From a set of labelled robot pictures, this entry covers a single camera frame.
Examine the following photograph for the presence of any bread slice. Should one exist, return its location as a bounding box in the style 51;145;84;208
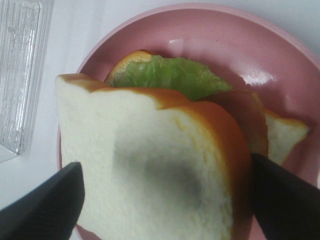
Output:
55;74;253;240
104;49;309;165

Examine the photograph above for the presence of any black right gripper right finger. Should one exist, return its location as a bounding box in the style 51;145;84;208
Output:
251;153;320;240

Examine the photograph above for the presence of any bacon strip container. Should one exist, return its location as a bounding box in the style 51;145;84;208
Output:
204;91;269;157

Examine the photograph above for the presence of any green lettuce leaf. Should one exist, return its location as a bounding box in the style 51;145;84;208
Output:
105;50;234;101

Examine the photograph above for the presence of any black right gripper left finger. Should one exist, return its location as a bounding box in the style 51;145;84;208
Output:
0;162;85;240

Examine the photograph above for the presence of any pink round plate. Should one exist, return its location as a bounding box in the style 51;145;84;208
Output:
78;3;320;186

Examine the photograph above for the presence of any clear plastic left container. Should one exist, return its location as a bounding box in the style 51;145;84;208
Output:
0;0;54;162

